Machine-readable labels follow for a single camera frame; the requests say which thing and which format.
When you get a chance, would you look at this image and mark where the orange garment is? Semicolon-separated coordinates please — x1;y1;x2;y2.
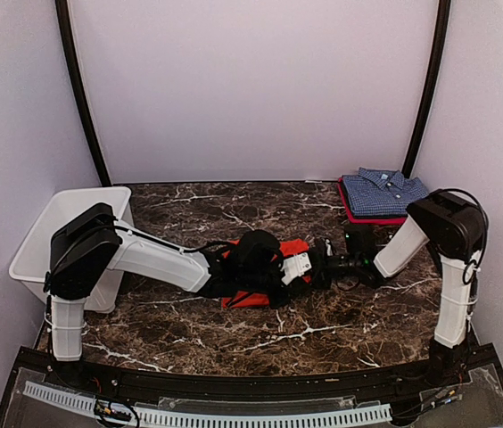
221;239;309;309

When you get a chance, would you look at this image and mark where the blue checked shirt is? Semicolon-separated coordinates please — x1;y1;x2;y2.
339;168;429;219

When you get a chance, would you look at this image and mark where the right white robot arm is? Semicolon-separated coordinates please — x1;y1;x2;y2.
309;188;489;350

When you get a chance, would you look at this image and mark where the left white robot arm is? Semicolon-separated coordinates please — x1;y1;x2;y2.
44;202;313;389

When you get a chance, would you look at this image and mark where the white plastic laundry basket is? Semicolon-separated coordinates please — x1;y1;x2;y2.
9;186;133;313

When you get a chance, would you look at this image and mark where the red folded garment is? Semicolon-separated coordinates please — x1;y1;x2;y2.
337;179;407;226

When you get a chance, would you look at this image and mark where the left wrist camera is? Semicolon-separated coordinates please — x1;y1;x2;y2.
233;230;314;286

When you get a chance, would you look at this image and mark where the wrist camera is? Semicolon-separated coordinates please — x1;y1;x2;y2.
343;224;376;259
233;230;314;286

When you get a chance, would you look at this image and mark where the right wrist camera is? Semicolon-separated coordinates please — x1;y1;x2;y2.
343;224;376;259

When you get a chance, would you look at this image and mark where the white slotted cable duct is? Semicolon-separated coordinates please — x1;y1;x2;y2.
22;381;392;427

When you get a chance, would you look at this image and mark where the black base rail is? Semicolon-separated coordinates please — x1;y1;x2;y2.
12;345;497;414

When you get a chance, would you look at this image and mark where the right black frame post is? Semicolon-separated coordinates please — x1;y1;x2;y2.
401;0;452;178

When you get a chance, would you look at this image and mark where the black frame post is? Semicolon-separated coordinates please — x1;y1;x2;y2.
401;0;452;178
54;0;112;187

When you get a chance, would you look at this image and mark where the left black frame post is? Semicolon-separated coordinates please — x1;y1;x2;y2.
54;0;112;187

